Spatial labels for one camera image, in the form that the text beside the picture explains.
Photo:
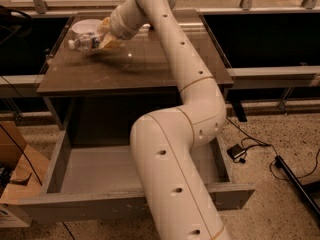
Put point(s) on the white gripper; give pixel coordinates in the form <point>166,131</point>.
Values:
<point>117,28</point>

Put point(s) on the black bag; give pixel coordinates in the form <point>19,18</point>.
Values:
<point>16,21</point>

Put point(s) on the white ceramic bowl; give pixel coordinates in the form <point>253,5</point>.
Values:
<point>85,26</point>

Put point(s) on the black power adapter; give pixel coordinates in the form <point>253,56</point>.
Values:
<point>235,151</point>

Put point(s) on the clear plastic water bottle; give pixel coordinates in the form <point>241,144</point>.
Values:
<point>86,42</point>

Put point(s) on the black metal stand leg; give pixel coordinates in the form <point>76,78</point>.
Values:
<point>280,163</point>

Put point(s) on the grey open top drawer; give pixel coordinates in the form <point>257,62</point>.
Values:
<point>91,174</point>

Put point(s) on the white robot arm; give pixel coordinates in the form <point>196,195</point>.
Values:
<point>161,141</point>

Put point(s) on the brown cardboard box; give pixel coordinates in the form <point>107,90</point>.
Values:
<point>23,170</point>

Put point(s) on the grey cabinet with glossy top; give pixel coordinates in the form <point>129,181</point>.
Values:
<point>139,64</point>

